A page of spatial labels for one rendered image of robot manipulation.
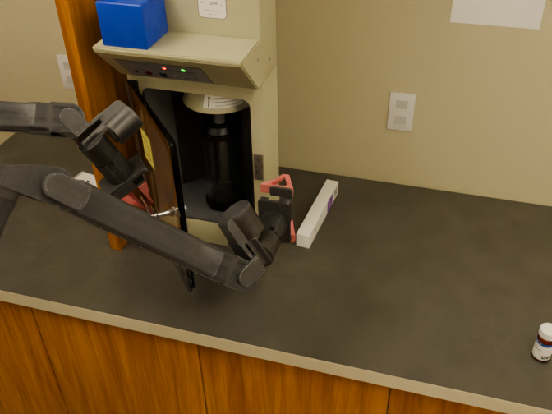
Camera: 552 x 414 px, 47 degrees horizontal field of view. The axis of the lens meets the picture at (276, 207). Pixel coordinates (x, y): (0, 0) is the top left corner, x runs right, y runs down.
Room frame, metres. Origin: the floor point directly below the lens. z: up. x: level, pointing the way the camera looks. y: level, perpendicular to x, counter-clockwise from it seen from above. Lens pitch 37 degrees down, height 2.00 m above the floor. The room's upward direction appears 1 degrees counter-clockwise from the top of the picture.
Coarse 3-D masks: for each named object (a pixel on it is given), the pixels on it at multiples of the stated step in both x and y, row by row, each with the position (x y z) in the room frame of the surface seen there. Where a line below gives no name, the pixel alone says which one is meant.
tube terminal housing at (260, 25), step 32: (192, 0) 1.28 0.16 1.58; (256, 0) 1.24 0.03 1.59; (192, 32) 1.28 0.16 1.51; (224, 32) 1.26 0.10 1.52; (256, 32) 1.24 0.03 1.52; (224, 96) 1.26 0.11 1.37; (256, 96) 1.24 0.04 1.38; (256, 128) 1.24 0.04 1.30; (256, 192) 1.24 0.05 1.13; (192, 224) 1.29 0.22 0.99
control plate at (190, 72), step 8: (120, 64) 1.25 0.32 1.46; (128, 64) 1.24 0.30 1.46; (136, 64) 1.23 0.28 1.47; (144, 64) 1.22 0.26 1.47; (152, 64) 1.21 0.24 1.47; (160, 64) 1.20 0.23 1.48; (136, 72) 1.27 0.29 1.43; (144, 72) 1.26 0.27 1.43; (152, 72) 1.25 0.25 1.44; (168, 72) 1.23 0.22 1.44; (176, 72) 1.22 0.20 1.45; (184, 72) 1.21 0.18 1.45; (192, 72) 1.20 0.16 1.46; (200, 72) 1.19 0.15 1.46; (192, 80) 1.24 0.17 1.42; (200, 80) 1.23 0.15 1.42; (208, 80) 1.22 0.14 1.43
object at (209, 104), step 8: (184, 96) 1.35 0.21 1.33; (192, 96) 1.32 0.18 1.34; (200, 96) 1.31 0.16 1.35; (208, 96) 1.30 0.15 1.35; (216, 96) 1.30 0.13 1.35; (192, 104) 1.31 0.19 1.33; (200, 104) 1.30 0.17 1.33; (208, 104) 1.29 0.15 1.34; (216, 104) 1.29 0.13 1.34; (224, 104) 1.29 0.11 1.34; (232, 104) 1.30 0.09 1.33; (240, 104) 1.30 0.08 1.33; (248, 104) 1.32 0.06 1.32; (200, 112) 1.29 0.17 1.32; (208, 112) 1.29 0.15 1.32; (216, 112) 1.28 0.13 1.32; (224, 112) 1.29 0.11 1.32; (232, 112) 1.29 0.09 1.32
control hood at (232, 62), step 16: (176, 32) 1.28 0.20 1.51; (96, 48) 1.22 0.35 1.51; (112, 48) 1.21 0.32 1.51; (128, 48) 1.20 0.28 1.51; (160, 48) 1.20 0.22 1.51; (176, 48) 1.20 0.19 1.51; (192, 48) 1.20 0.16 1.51; (208, 48) 1.19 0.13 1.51; (224, 48) 1.19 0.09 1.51; (240, 48) 1.19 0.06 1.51; (256, 48) 1.21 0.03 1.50; (112, 64) 1.26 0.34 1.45; (176, 64) 1.18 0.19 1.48; (192, 64) 1.17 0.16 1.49; (208, 64) 1.15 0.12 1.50; (224, 64) 1.14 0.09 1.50; (240, 64) 1.13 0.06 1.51; (256, 64) 1.21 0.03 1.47; (224, 80) 1.21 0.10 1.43; (240, 80) 1.19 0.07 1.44; (256, 80) 1.20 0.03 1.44
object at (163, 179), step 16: (144, 112) 1.20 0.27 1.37; (144, 128) 1.22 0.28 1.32; (160, 128) 1.09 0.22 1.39; (160, 144) 1.10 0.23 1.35; (144, 160) 1.28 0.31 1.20; (160, 160) 1.12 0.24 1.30; (160, 176) 1.14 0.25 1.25; (176, 176) 1.04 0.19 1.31; (160, 192) 1.16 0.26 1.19; (176, 192) 1.04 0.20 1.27; (160, 208) 1.19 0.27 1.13; (176, 208) 1.05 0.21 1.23; (176, 224) 1.07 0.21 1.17; (192, 288) 1.04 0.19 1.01
